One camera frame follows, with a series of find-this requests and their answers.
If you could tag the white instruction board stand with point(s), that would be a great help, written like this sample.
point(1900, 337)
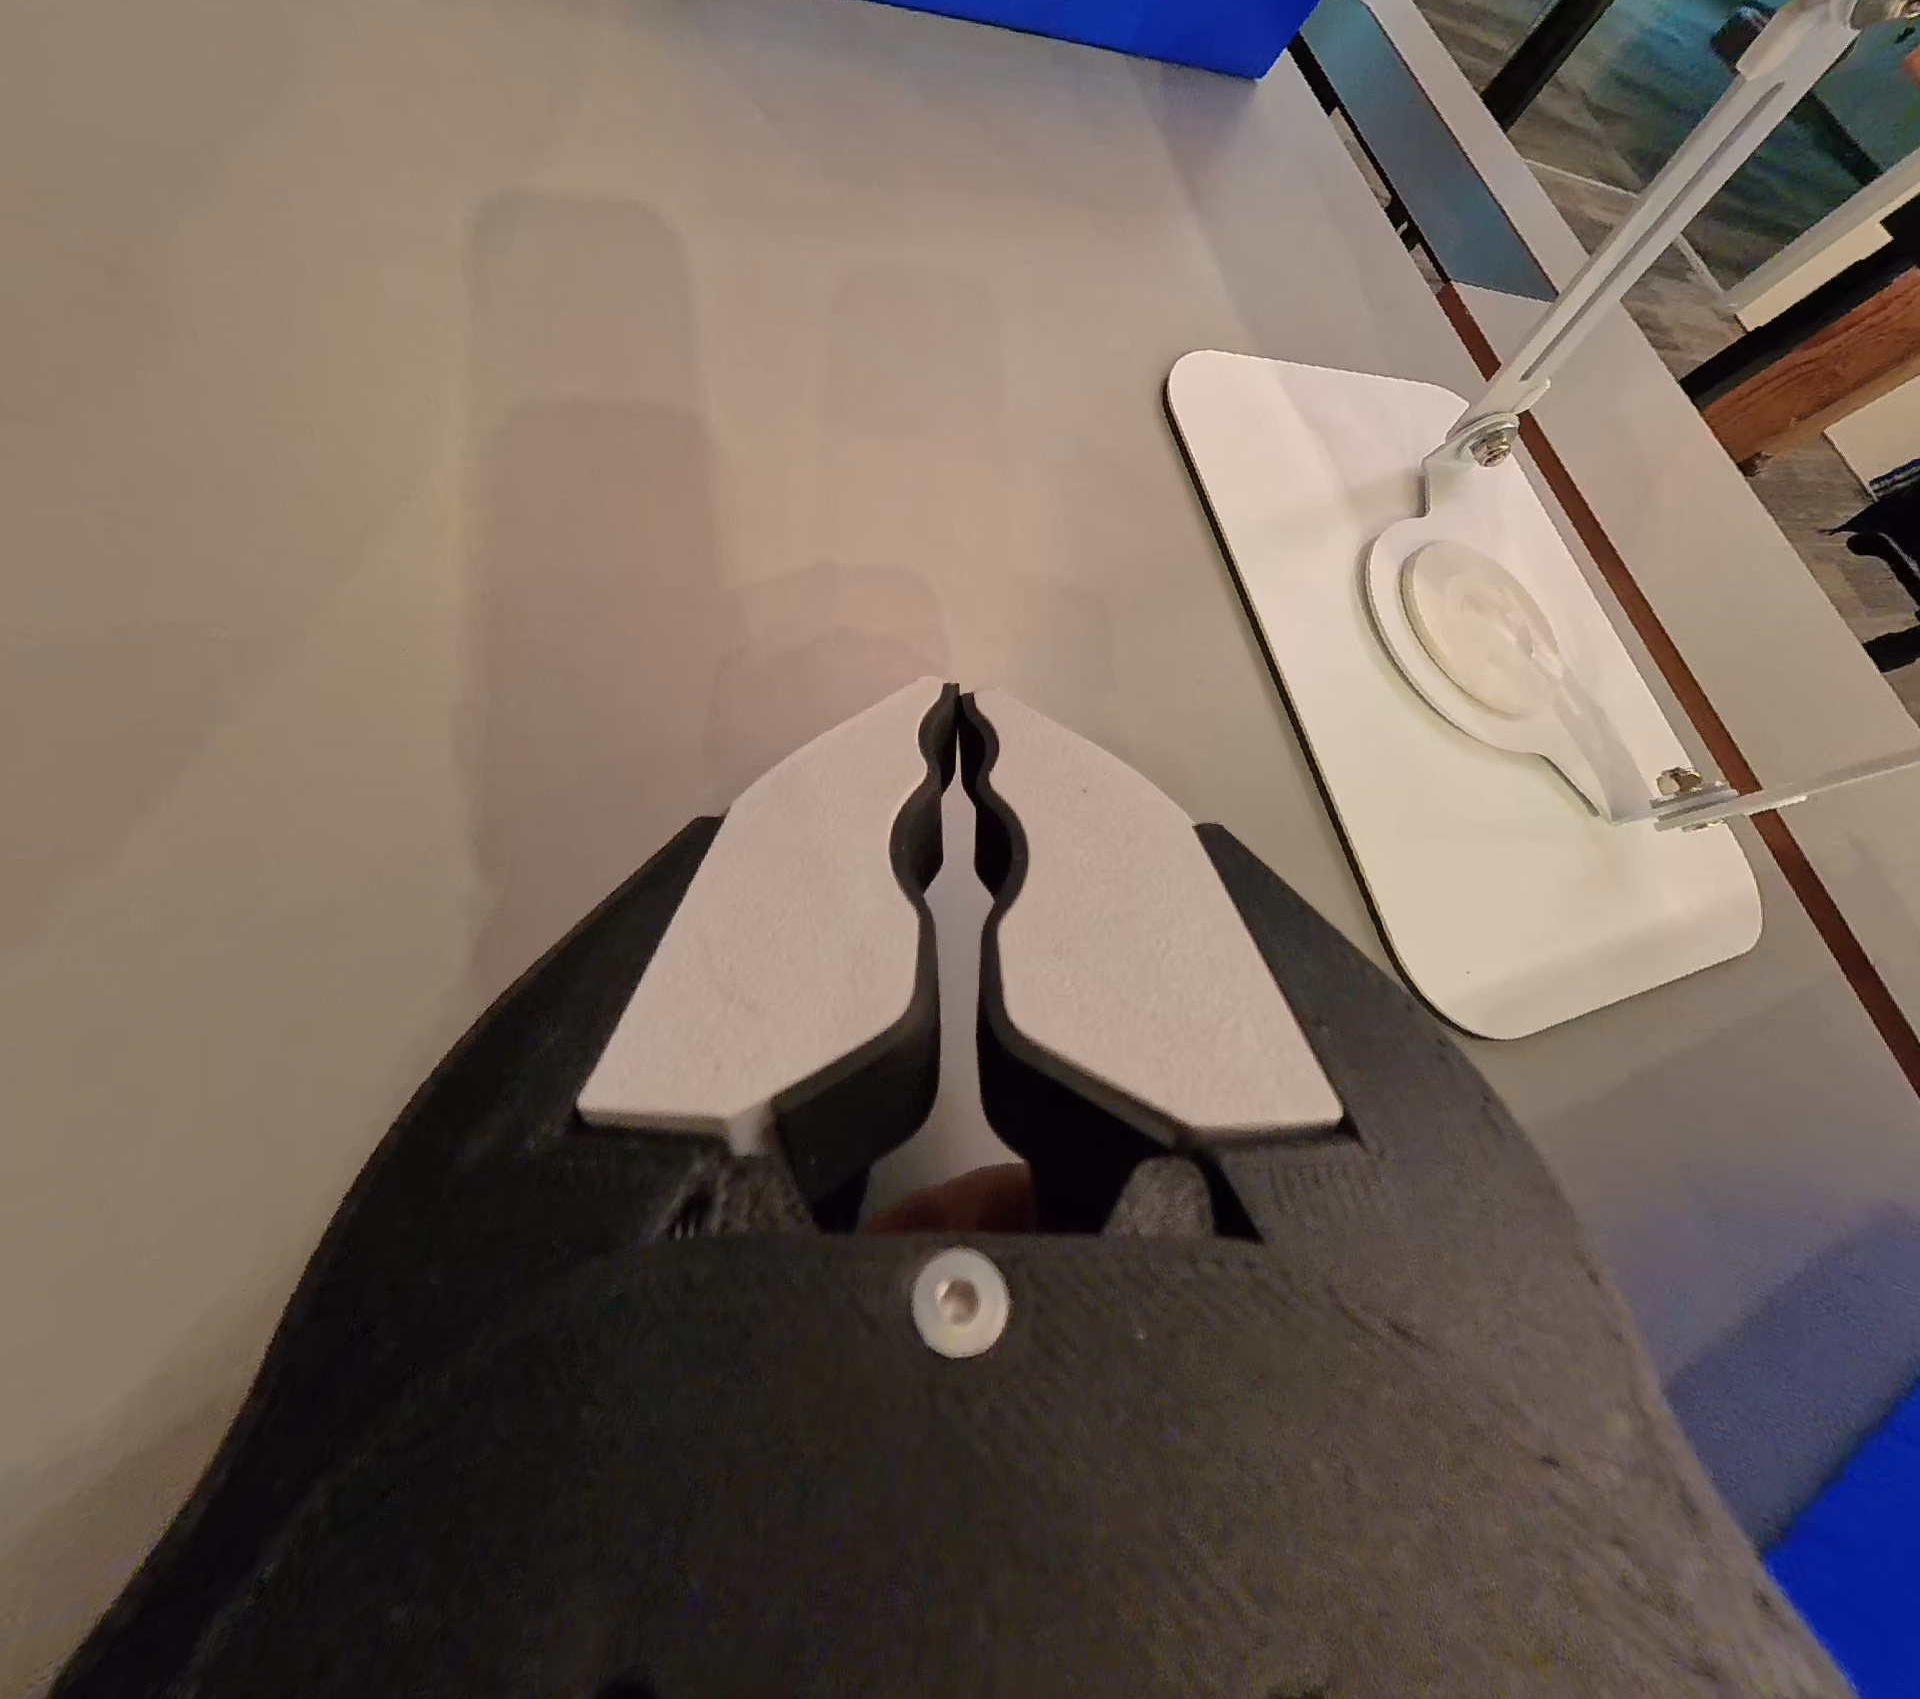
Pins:
point(1350, 709)

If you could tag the grey desk divider panel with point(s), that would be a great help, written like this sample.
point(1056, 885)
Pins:
point(1424, 153)

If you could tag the grey desk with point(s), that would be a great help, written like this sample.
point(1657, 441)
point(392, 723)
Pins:
point(375, 377)

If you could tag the wooden table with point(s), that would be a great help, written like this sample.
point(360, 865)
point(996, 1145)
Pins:
point(1801, 377)

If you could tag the white table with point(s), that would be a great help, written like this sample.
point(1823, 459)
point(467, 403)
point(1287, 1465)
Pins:
point(1823, 265)

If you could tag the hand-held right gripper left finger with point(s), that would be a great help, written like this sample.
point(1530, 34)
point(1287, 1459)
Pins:
point(765, 963)

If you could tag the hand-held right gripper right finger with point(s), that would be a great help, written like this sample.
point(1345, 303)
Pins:
point(1154, 963)

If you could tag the black office chair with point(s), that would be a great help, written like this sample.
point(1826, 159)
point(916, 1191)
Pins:
point(1883, 573)

